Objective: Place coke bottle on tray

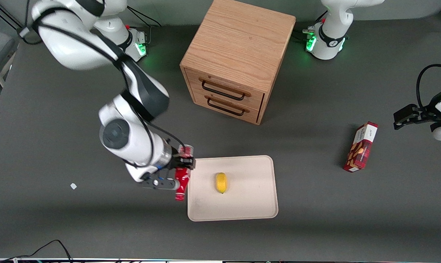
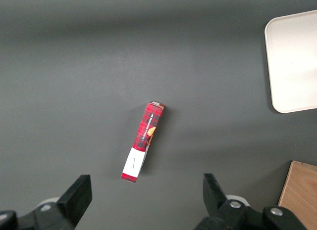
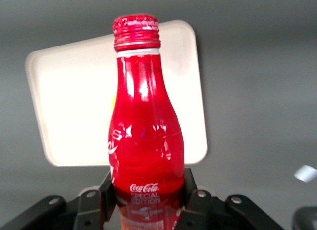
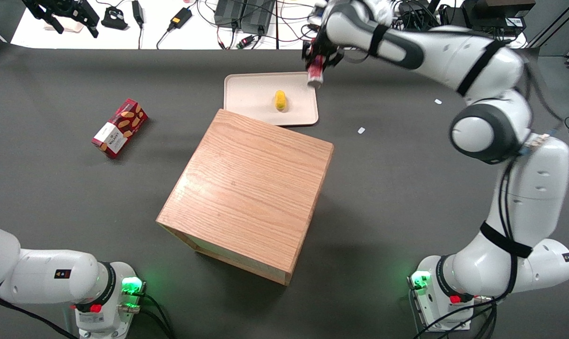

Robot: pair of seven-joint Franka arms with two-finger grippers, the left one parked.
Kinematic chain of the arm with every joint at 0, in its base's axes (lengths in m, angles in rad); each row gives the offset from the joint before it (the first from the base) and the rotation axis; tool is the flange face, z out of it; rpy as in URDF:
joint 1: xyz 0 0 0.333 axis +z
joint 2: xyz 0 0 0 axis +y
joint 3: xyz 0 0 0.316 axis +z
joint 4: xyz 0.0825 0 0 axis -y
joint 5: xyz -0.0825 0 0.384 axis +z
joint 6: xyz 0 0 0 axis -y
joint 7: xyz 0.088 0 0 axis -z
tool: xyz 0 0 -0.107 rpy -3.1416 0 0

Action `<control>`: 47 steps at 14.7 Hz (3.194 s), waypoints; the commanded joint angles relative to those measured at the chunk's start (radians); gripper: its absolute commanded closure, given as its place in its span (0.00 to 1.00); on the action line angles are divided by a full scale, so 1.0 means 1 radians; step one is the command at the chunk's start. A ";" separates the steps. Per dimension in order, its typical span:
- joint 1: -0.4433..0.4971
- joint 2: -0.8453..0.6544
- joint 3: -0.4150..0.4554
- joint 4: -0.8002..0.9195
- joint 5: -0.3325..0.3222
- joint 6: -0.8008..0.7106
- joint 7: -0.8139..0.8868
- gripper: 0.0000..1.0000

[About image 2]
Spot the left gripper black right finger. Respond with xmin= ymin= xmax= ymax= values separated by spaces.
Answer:
xmin=195 ymin=173 xmax=308 ymax=230

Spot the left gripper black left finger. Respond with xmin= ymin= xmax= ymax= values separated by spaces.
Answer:
xmin=0 ymin=174 xmax=93 ymax=230

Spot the beige plastic tray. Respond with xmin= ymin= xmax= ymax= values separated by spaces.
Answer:
xmin=264 ymin=9 xmax=317 ymax=114

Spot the brown wooden board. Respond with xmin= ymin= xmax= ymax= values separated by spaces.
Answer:
xmin=277 ymin=160 xmax=317 ymax=230

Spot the red plaid cookie box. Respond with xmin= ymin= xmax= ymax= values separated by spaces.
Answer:
xmin=120 ymin=100 xmax=166 ymax=185

